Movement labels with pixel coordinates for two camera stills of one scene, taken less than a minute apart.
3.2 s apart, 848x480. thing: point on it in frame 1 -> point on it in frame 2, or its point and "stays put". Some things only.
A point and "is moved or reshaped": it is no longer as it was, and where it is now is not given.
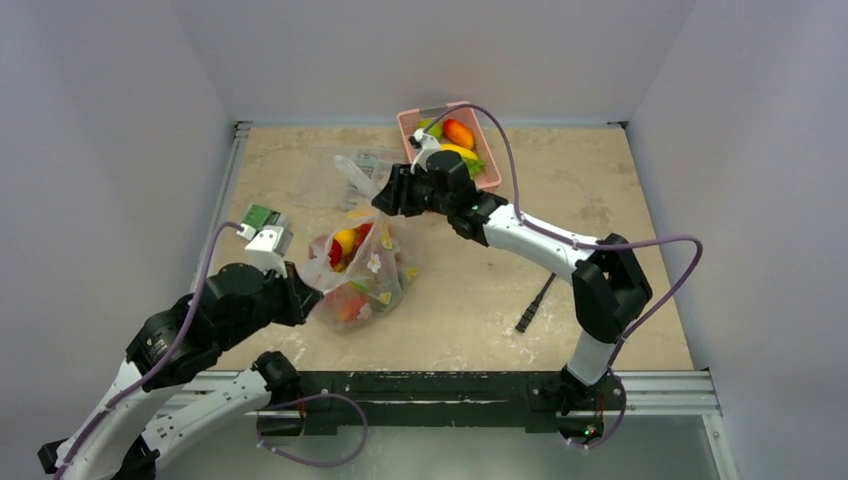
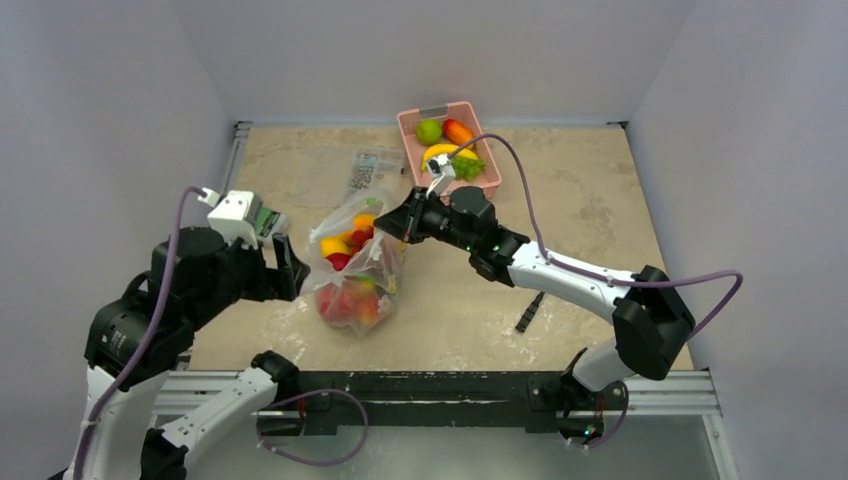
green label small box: (260, 217) stays put
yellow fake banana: (463, 152) stays put
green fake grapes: (475, 167) stays put
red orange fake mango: (458, 133) stays put
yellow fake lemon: (346, 238) -> (333, 245)
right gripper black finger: (388, 200) -> (401, 223)
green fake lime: (436, 130) stays put
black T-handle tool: (530, 310) stays put
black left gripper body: (284, 297) -> (250, 276)
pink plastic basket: (408, 121) stays put
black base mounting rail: (442, 402) stays put
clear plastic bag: (362, 266) is moved or reshaped
